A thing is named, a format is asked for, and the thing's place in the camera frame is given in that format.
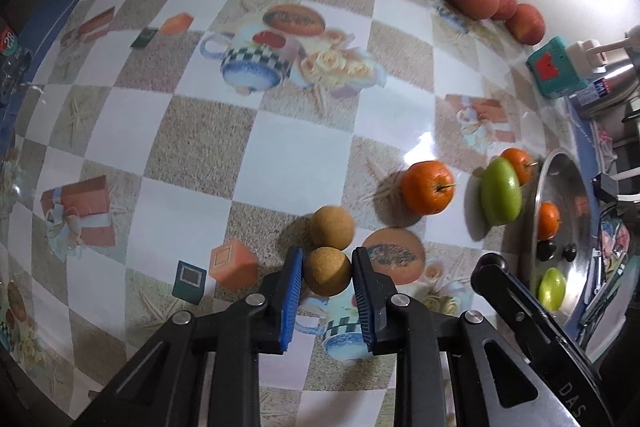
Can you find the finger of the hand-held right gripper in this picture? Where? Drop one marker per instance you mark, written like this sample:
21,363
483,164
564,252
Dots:
500,287

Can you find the brown longan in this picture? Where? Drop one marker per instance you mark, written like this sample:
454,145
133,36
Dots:
327,274
331,227

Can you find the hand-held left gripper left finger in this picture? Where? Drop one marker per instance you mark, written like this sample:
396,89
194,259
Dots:
292,302

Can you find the clear plastic packet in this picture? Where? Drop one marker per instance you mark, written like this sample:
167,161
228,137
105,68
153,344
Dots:
10,47

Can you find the pink floral packet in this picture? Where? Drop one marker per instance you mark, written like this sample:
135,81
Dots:
612,242

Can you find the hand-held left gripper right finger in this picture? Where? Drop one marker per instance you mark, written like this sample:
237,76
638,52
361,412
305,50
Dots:
362,302

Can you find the orange tangerine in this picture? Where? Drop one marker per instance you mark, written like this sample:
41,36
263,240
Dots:
428,187
548,220
517,162

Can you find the green mango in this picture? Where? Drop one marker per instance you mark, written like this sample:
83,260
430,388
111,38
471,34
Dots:
500,192

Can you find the teal plastic box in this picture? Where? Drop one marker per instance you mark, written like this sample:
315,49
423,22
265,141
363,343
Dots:
550,69

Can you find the right red apple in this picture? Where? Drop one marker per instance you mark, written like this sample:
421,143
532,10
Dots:
525,24

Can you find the large green jujube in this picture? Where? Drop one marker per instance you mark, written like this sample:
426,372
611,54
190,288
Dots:
551,289

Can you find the stainless steel thermos jug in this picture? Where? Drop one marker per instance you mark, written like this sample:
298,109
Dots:
610,89

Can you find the round steel basin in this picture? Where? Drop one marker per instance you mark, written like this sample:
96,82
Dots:
575,207

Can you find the small dark plum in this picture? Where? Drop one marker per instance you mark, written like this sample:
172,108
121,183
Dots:
545,250
569,251

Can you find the black charger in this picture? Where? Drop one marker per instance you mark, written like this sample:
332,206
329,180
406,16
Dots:
607,187

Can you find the white power strip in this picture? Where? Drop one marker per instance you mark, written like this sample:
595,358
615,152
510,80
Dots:
587,52

